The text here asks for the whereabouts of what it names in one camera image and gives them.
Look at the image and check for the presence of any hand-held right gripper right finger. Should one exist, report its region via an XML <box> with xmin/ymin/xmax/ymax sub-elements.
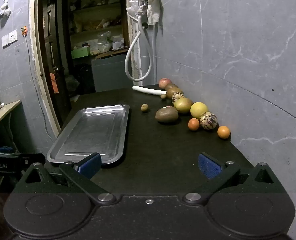
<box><xmin>183</xmin><ymin>152</ymin><xmax>288</xmax><ymax>204</ymax></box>

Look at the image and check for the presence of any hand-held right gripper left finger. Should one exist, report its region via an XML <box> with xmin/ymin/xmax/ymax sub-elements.
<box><xmin>14</xmin><ymin>152</ymin><xmax>115</xmax><ymax>204</ymax></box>

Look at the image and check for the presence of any metal tray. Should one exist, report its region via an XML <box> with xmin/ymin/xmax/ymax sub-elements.
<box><xmin>46</xmin><ymin>104</ymin><xmax>130</xmax><ymax>167</ymax></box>

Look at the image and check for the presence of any orange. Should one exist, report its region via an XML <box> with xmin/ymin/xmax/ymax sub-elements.
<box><xmin>188</xmin><ymin>118</ymin><xmax>200</xmax><ymax>131</ymax></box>
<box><xmin>217</xmin><ymin>126</ymin><xmax>231</xmax><ymax>139</ymax></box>

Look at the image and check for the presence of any striped melon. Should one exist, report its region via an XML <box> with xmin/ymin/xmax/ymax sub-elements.
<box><xmin>200</xmin><ymin>112</ymin><xmax>218</xmax><ymax>130</ymax></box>
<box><xmin>171</xmin><ymin>92</ymin><xmax>186</xmax><ymax>105</ymax></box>

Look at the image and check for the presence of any yellow round fruit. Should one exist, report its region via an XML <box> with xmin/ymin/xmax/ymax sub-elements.
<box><xmin>190</xmin><ymin>102</ymin><xmax>209</xmax><ymax>119</ymax></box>

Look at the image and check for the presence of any yellow-green round fruit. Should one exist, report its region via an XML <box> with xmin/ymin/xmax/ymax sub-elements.
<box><xmin>174</xmin><ymin>97</ymin><xmax>194</xmax><ymax>115</ymax></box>

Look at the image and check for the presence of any large kiwi with sticker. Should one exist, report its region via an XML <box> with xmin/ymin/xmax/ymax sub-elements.
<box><xmin>155</xmin><ymin>106</ymin><xmax>179</xmax><ymax>123</ymax></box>

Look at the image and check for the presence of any beige counter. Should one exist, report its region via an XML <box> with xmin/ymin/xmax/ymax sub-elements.
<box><xmin>0</xmin><ymin>100</ymin><xmax>22</xmax><ymax>133</ymax></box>

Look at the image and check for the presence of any brown oval fruit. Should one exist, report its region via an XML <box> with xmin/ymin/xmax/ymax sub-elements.
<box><xmin>166</xmin><ymin>87</ymin><xmax>184</xmax><ymax>99</ymax></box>

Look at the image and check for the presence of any black bag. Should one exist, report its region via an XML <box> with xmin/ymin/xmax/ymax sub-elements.
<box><xmin>74</xmin><ymin>64</ymin><xmax>96</xmax><ymax>95</ymax></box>

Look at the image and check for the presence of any white tube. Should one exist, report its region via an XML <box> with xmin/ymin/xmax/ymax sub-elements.
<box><xmin>132</xmin><ymin>85</ymin><xmax>166</xmax><ymax>96</ymax></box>

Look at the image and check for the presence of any grey cabinet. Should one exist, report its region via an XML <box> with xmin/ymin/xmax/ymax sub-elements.
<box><xmin>91</xmin><ymin>52</ymin><xmax>139</xmax><ymax>93</ymax></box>

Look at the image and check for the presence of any green box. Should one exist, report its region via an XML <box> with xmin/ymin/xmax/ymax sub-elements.
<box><xmin>71</xmin><ymin>47</ymin><xmax>91</xmax><ymax>59</ymax></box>

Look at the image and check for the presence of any dark wooden door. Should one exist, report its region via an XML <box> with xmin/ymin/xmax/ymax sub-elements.
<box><xmin>38</xmin><ymin>0</ymin><xmax>72</xmax><ymax>128</ymax></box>

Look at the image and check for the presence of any storage shelf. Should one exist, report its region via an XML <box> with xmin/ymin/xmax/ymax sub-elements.
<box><xmin>62</xmin><ymin>0</ymin><xmax>131</xmax><ymax>57</ymax></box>

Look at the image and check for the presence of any clear plastic bag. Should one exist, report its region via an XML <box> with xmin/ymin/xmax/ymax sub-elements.
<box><xmin>126</xmin><ymin>0</ymin><xmax>148</xmax><ymax>20</ymax></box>

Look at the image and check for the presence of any white rag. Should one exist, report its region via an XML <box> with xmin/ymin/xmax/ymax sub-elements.
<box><xmin>146</xmin><ymin>0</ymin><xmax>162</xmax><ymax>26</ymax></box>

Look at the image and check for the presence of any black cable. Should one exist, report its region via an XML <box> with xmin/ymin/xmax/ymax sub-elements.
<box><xmin>24</xmin><ymin>35</ymin><xmax>50</xmax><ymax>137</ymax></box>

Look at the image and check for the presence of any cream door frame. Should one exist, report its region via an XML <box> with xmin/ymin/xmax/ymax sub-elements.
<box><xmin>29</xmin><ymin>0</ymin><xmax>61</xmax><ymax>138</ymax></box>

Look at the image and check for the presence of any white wall switch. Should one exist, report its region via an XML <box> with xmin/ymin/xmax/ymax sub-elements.
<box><xmin>2</xmin><ymin>29</ymin><xmax>18</xmax><ymax>48</ymax></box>

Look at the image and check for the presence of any white hose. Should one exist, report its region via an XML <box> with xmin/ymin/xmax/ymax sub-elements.
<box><xmin>124</xmin><ymin>12</ymin><xmax>154</xmax><ymax>82</ymax></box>

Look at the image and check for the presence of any white wall object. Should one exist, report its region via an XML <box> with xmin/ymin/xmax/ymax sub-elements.
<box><xmin>0</xmin><ymin>0</ymin><xmax>12</xmax><ymax>18</ymax></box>

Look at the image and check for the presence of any wall faucet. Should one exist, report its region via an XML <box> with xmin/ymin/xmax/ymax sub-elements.
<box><xmin>135</xmin><ymin>0</ymin><xmax>149</xmax><ymax>18</ymax></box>

